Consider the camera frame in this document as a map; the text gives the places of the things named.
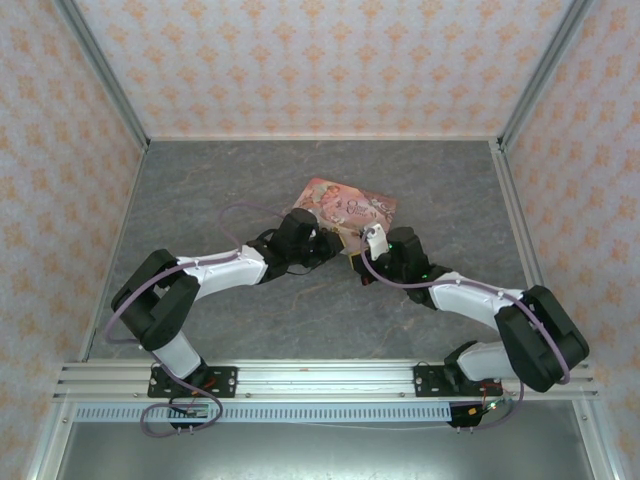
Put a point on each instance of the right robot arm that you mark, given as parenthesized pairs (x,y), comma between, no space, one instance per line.
(470,300)

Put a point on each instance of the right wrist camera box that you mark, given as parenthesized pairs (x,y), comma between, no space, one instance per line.
(375,240)

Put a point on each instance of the aluminium frame post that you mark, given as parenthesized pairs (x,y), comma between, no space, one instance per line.
(545,75)
(102,75)

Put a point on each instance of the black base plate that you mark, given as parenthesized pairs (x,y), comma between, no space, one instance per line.
(430,382)
(220,382)

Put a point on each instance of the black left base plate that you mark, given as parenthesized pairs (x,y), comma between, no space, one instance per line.
(220,382)

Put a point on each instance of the aluminium mounting rail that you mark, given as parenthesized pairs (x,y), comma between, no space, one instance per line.
(325,380)

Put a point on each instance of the aluminium side rail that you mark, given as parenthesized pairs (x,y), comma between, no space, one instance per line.
(517,215)

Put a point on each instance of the small electronics board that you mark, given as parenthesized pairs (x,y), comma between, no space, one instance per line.
(194,411)

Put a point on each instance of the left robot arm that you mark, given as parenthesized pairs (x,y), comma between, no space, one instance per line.
(225,270)

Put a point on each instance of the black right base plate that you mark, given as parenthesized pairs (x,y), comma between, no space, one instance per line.
(430,382)

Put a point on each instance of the pink decorated wooden box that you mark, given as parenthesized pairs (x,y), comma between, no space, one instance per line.
(345,202)

